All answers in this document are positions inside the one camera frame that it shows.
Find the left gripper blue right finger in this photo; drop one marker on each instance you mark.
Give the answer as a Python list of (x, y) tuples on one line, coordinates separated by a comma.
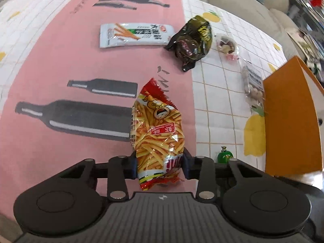
[(187, 164)]

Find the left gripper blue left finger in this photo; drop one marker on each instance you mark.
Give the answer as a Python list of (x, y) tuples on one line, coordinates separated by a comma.
[(133, 166)]

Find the red fries snack bag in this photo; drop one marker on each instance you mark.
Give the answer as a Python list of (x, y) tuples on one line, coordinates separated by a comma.
[(156, 136)]

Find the clear bag white balls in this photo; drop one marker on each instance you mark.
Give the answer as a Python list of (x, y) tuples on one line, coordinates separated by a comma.
[(253, 83)]

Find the green sausage snack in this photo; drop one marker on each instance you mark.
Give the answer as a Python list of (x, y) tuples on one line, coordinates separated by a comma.
[(224, 155)]

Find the pink white patterned tablecloth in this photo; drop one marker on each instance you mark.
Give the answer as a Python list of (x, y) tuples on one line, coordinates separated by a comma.
[(53, 73)]

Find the dark green snack bag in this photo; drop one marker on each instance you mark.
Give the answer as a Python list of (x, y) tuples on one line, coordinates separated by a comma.
[(192, 42)]

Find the small clear jelly cup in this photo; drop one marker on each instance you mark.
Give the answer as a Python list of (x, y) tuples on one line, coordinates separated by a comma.
[(227, 46)]

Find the orange white storage box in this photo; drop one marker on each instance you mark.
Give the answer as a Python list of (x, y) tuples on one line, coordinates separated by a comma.
[(293, 120)]

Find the white carrot stick packet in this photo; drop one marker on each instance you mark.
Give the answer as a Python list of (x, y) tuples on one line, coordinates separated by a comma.
[(134, 34)]

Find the pile of magazines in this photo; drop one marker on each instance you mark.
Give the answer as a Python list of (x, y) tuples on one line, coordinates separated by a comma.
[(309, 37)]

